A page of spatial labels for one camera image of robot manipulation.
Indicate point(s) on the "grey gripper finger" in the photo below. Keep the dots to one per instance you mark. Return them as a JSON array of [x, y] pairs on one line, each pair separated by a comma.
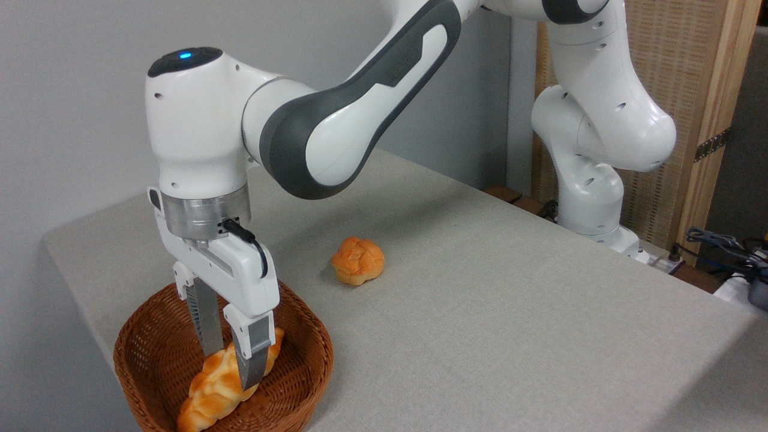
[[207, 318], [255, 348]]

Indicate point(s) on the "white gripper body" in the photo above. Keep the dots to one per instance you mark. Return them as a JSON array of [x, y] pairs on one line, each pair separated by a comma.
[[246, 276]]

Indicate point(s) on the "long braided bread loaf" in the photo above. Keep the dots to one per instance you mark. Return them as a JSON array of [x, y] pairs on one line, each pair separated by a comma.
[[210, 390]]

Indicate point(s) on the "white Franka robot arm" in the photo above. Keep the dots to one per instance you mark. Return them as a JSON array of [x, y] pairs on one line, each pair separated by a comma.
[[198, 120]]

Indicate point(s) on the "round bread roll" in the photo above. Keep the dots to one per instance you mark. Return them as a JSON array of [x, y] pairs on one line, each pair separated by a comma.
[[358, 260]]

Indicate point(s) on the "brown wicker basket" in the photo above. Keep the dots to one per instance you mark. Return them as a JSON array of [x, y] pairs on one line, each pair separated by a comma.
[[150, 354]]

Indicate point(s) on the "metal screen hinge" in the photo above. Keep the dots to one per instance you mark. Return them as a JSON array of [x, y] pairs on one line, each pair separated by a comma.
[[713, 145]]

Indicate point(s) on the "grey container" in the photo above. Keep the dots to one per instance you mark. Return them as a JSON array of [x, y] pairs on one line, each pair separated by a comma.
[[759, 293]]

